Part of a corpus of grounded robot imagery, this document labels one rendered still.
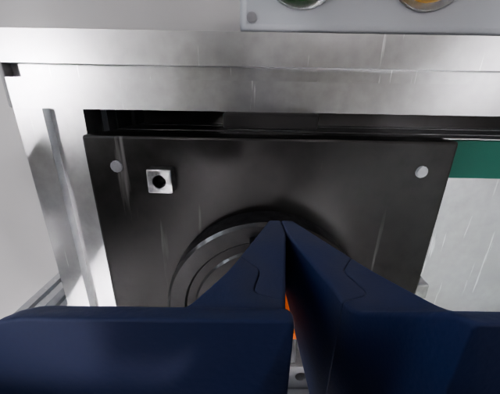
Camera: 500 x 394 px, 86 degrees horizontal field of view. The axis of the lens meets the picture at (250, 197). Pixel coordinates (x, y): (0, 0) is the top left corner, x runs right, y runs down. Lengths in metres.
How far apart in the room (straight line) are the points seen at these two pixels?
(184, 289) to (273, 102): 0.14
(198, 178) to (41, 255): 0.28
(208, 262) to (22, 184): 0.26
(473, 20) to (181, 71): 0.17
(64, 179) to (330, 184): 0.19
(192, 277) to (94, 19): 0.25
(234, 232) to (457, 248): 0.23
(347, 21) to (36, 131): 0.21
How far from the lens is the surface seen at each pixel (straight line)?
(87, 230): 0.24
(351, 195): 0.19
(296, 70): 0.19
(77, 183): 0.23
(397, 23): 0.20
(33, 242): 0.42
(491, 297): 0.39
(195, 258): 0.18
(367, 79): 0.20
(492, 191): 0.32
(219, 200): 0.18
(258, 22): 0.19
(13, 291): 0.48
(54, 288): 0.34
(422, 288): 0.26
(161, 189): 0.18
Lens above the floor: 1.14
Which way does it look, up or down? 70 degrees down
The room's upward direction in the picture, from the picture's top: 179 degrees counter-clockwise
